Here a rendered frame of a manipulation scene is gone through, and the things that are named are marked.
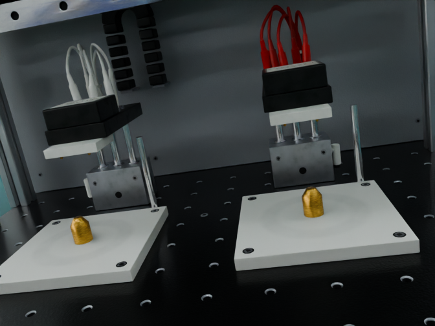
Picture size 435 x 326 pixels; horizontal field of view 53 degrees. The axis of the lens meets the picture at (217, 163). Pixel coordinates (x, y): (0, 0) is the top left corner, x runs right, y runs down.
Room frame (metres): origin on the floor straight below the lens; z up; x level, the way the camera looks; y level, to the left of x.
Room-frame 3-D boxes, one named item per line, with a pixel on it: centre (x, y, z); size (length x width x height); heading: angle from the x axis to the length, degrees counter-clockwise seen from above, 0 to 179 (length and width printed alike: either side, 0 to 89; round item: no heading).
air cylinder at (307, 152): (0.54, -0.11, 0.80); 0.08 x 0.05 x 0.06; 81
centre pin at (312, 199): (0.40, -0.08, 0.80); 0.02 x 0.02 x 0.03
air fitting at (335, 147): (0.52, -0.15, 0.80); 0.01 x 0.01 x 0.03; 81
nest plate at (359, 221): (0.40, -0.08, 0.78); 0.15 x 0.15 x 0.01; 81
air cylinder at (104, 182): (0.57, 0.13, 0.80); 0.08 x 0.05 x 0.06; 81
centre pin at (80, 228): (0.43, 0.15, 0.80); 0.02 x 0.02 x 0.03
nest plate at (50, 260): (0.43, 0.15, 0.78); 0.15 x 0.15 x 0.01; 81
